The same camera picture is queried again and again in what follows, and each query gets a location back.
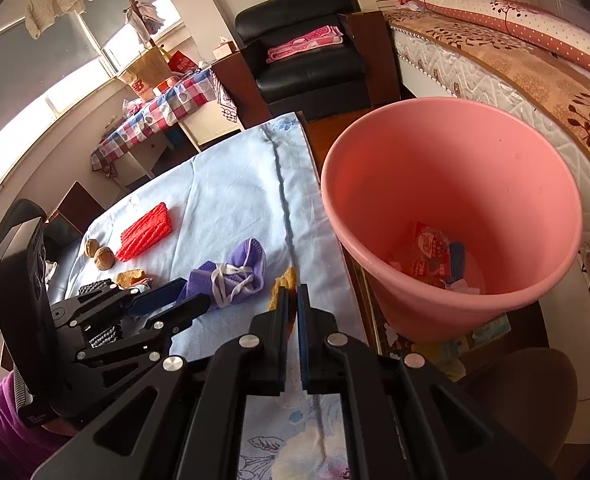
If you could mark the white knit sweater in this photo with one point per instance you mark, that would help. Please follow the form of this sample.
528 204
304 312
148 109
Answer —
55 5

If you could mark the tissue box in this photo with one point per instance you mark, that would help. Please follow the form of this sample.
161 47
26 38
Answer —
223 50

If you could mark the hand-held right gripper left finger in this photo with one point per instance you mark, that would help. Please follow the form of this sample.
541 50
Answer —
281 340

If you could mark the shallow cardboard box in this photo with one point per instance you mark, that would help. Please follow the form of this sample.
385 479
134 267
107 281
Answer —
450 355

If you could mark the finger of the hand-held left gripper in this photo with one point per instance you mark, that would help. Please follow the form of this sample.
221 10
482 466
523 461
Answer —
185 310
157 297

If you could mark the wooden side table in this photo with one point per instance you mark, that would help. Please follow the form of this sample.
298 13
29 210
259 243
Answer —
75 205

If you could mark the pink plastic bucket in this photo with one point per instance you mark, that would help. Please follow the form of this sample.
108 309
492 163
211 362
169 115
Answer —
425 185

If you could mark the brown leaf pattern blanket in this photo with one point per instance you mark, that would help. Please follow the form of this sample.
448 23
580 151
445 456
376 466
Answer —
525 75

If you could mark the blue foam net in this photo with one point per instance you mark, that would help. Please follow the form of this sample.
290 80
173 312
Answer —
456 260

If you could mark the person's left forearm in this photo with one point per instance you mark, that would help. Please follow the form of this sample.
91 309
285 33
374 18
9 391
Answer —
0 430

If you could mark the brown paper bag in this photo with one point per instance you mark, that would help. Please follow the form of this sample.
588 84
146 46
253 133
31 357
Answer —
147 75

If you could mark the brown stool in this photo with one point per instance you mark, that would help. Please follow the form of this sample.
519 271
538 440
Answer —
520 400

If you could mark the checkered tablecloth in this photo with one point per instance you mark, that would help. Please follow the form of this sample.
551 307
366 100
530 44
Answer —
175 100

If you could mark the black leather armchair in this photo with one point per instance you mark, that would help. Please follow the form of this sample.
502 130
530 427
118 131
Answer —
305 80

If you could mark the wooden coat rack with clothes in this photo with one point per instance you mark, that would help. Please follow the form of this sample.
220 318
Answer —
140 10

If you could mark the clear red snack wrapper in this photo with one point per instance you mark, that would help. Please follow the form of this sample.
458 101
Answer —
427 250

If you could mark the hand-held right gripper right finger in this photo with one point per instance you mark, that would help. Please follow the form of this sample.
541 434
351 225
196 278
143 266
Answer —
305 340

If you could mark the white bed with mattress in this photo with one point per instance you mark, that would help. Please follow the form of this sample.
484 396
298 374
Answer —
475 80

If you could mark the white plastic bag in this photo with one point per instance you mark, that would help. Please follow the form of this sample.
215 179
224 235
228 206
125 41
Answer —
132 106

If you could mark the pink white dotted quilt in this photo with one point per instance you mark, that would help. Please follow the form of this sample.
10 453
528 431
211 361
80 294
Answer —
515 15

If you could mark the purple face mask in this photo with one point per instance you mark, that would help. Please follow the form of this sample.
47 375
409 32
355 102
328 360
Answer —
230 270

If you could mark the white desk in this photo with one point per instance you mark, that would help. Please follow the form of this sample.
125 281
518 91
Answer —
210 130

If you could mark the pink folded towel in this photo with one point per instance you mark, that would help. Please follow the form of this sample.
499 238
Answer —
305 42

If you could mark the red gift bag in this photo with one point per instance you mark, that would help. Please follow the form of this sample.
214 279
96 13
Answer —
181 62

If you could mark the black leather sofa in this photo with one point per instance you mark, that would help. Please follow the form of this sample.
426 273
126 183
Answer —
65 270

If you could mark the white cloth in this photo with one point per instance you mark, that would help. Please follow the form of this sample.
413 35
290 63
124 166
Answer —
51 270

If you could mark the brown walnut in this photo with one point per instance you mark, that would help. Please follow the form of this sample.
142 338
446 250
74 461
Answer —
91 248
104 258

